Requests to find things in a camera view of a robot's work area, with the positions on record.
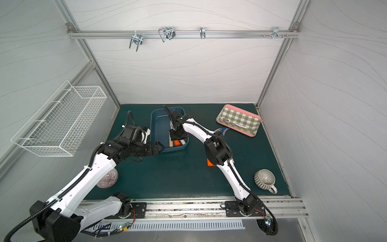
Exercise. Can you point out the metal clamp hook middle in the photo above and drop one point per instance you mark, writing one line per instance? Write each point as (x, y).
(166, 33)

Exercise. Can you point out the white vent strip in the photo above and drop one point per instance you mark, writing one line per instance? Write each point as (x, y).
(172, 225)

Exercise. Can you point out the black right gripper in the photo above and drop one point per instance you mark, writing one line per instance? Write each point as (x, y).
(174, 115)

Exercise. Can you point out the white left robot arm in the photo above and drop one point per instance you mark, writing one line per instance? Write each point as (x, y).
(60, 220)

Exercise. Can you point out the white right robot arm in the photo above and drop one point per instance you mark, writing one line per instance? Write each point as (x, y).
(219, 154)

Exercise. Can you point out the metal ring hook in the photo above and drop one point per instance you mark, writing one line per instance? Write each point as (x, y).
(202, 32)

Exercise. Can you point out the metal clamp hook right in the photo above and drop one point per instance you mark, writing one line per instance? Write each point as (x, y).
(275, 34)

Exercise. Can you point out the metal clamp hook left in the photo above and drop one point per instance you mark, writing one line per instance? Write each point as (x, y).
(136, 40)

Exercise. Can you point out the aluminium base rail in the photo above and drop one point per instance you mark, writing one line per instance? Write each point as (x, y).
(279, 207)

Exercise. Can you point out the grey ribbed mug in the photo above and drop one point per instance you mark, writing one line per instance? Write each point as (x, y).
(265, 180)

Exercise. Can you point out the metal clamp hook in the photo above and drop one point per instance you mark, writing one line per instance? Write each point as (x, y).
(136, 40)
(275, 34)
(166, 33)

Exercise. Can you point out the aluminium crossbar rail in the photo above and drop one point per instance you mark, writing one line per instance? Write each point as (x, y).
(180, 34)

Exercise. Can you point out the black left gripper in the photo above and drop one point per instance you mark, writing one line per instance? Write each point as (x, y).
(130, 133)

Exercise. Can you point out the white wire basket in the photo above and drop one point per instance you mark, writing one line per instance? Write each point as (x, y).
(59, 126)

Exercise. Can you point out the pink striped bowl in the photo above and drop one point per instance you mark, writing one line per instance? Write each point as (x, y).
(109, 179)

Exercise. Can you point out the blue plastic storage box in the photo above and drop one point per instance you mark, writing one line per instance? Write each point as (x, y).
(160, 126)

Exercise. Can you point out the pink tray with checkered cloth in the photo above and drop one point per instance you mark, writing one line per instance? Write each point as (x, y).
(239, 120)

